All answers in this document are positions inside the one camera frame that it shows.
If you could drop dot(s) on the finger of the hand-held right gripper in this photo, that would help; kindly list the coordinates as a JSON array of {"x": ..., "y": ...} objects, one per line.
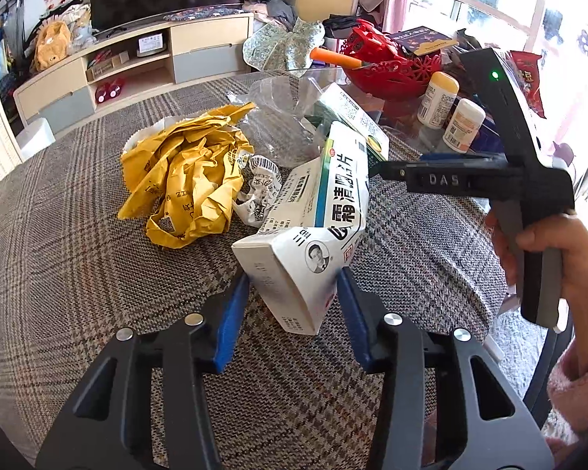
[
  {"x": 460, "y": 156},
  {"x": 441, "y": 178}
]

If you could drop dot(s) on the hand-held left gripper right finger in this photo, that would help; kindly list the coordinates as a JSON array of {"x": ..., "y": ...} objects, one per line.
[{"x": 353, "y": 318}]

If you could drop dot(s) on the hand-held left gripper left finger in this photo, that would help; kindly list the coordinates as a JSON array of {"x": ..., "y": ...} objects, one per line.
[{"x": 230, "y": 313}]

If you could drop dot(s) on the white medicine box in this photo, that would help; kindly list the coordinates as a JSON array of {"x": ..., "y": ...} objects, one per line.
[{"x": 294, "y": 254}]

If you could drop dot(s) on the green medicine box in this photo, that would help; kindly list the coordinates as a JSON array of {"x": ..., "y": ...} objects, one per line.
[{"x": 357, "y": 117}]

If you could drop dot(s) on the person's right forearm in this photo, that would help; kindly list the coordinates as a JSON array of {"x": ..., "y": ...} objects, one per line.
[{"x": 578, "y": 391}]

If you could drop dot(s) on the person's right hand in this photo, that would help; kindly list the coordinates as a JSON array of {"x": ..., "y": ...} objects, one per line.
[{"x": 583, "y": 259}]

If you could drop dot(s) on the white lid pill bottle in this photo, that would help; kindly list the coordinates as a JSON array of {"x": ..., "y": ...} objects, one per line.
[{"x": 463, "y": 127}]

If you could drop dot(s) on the red snack bag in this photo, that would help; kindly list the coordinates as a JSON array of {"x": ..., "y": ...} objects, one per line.
[{"x": 529, "y": 83}]

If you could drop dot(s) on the yellow lid pill bottle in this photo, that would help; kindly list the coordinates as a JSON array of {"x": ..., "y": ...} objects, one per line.
[{"x": 436, "y": 103}]

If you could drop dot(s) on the red plastic basket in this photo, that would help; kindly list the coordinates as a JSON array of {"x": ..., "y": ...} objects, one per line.
[{"x": 387, "y": 78}]

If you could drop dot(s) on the dark blue book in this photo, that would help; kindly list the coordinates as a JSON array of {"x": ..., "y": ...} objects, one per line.
[{"x": 421, "y": 39}]

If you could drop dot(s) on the crumpled yellow wrapper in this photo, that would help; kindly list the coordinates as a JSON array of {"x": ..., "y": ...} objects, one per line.
[{"x": 186, "y": 181}]

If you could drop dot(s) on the crumpled white barcode paper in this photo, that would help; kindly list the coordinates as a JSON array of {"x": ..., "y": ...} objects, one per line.
[{"x": 264, "y": 176}]

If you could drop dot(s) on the plaid tablecloth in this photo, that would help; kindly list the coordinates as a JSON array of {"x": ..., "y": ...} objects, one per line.
[{"x": 78, "y": 279}]

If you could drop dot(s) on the clear plastic wrapper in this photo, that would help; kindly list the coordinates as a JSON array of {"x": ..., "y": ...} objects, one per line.
[{"x": 279, "y": 112}]

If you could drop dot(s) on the black cloth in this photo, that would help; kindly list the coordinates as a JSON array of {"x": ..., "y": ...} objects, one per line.
[{"x": 338, "y": 24}]

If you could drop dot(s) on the green floral cloth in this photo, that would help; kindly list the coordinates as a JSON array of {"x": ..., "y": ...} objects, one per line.
[{"x": 274, "y": 46}]

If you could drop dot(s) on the grey clothes pile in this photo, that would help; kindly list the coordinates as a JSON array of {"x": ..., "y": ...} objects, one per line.
[{"x": 274, "y": 7}]

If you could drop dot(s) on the red slippers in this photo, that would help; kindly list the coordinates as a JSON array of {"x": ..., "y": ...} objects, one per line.
[{"x": 109, "y": 90}]

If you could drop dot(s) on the white stool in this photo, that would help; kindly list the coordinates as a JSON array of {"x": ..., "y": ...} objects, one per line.
[{"x": 34, "y": 137}]

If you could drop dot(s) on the beige grey TV cabinet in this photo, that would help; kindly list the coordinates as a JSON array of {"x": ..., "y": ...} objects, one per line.
[{"x": 210, "y": 34}]

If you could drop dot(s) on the cardboard box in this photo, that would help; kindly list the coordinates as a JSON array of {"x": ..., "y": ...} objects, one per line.
[{"x": 108, "y": 66}]

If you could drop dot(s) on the small white device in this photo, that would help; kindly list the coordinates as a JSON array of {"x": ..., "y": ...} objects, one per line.
[{"x": 152, "y": 45}]

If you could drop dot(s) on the dark blue patterned box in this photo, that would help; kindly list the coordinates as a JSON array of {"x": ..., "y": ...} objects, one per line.
[{"x": 206, "y": 11}]

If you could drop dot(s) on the yellow plush toy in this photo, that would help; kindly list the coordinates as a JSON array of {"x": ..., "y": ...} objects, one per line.
[{"x": 51, "y": 44}]

